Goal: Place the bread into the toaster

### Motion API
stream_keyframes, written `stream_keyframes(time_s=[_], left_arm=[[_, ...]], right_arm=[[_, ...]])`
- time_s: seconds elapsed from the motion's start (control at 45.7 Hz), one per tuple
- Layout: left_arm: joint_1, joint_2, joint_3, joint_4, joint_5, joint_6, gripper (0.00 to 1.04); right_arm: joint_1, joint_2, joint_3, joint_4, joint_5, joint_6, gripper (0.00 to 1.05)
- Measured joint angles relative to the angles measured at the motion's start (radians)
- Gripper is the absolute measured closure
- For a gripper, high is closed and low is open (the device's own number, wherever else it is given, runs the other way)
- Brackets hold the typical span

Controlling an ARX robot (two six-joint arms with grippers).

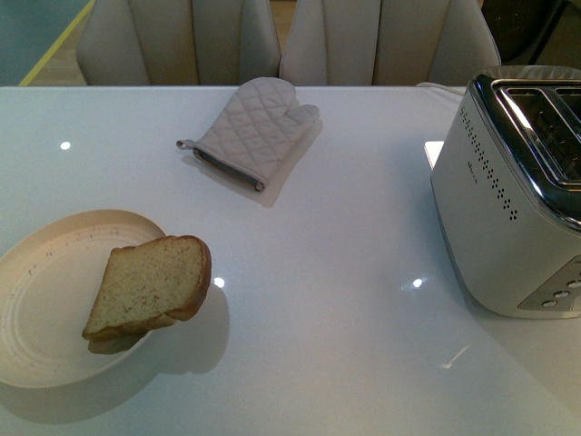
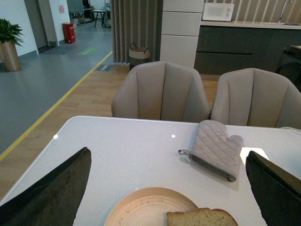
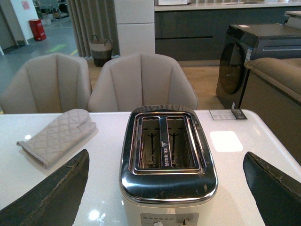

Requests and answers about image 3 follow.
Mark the white tall cabinet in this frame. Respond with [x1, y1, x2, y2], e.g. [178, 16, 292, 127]
[114, 0, 155, 56]

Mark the beige curtain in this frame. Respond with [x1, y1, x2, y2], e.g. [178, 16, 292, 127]
[67, 0, 119, 57]

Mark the white chrome two-slot toaster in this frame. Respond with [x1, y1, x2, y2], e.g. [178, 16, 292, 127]
[119, 105, 218, 226]

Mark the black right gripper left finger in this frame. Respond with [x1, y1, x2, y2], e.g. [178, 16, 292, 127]
[0, 149, 90, 226]

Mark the beige dining chair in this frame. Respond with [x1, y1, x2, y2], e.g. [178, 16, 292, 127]
[0, 53, 92, 114]
[88, 53, 198, 112]

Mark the beige right dining chair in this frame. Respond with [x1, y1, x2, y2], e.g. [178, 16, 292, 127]
[88, 53, 198, 112]

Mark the dark grey washing machine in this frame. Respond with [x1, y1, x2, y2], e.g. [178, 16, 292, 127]
[216, 24, 301, 109]

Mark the beige quilted oven mitt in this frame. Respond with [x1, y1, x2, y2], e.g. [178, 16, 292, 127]
[16, 109, 96, 168]

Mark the woven basket with handles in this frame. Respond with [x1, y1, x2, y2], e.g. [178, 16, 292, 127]
[89, 35, 113, 67]

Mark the beige left dining chair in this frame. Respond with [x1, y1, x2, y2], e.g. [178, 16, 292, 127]
[0, 53, 92, 114]

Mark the black white info card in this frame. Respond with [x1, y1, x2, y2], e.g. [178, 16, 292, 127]
[209, 109, 247, 120]

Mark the beige sofa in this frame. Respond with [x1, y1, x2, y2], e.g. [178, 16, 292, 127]
[240, 58, 301, 162]

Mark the red bin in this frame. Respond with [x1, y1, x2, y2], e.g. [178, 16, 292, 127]
[29, 19, 47, 41]

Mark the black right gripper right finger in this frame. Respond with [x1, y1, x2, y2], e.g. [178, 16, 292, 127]
[243, 152, 301, 226]

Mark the dark grey kitchen cabinet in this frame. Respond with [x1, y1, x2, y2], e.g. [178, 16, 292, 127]
[154, 0, 301, 61]

